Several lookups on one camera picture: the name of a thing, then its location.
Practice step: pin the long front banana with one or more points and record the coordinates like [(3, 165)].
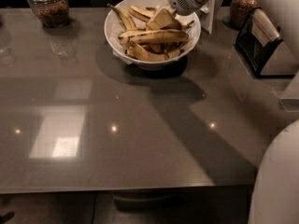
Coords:
[(153, 36)]

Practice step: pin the black and silver napkin holder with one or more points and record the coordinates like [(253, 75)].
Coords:
[(263, 49)]

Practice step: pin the spotted banana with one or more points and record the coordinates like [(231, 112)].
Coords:
[(145, 14)]

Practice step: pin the glass jar with nuts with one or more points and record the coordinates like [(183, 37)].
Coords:
[(51, 13), (239, 10)]

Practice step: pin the bottom front banana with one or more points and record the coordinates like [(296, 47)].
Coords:
[(138, 52)]

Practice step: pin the left curved banana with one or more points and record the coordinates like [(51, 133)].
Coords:
[(126, 19)]

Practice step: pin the right glass jar with nuts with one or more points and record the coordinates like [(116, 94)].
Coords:
[(239, 10)]

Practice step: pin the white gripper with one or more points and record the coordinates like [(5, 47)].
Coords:
[(184, 0)]

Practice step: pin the white bowl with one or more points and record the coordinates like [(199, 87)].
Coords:
[(112, 31)]

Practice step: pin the left glass jar with nuts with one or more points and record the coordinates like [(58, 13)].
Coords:
[(51, 13)]

